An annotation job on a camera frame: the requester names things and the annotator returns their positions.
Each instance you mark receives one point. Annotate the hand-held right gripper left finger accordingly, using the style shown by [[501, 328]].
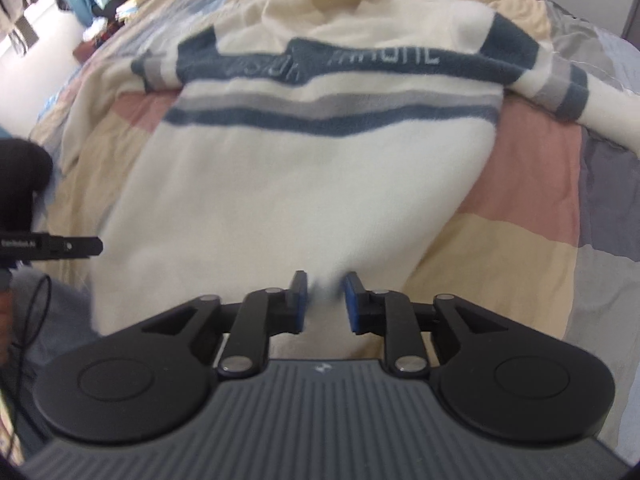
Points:
[[299, 305]]

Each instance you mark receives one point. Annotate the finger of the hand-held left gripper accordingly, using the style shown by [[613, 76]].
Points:
[[75, 246]]

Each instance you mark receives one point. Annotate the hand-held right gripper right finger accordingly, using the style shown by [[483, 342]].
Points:
[[351, 305]]

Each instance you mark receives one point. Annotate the cream sweater with blue stripes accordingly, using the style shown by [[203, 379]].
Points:
[[310, 160]]

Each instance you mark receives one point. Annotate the patchwork checked quilt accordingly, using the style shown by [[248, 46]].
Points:
[[540, 210]]

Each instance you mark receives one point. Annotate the grey door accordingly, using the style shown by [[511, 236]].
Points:
[[632, 0]]

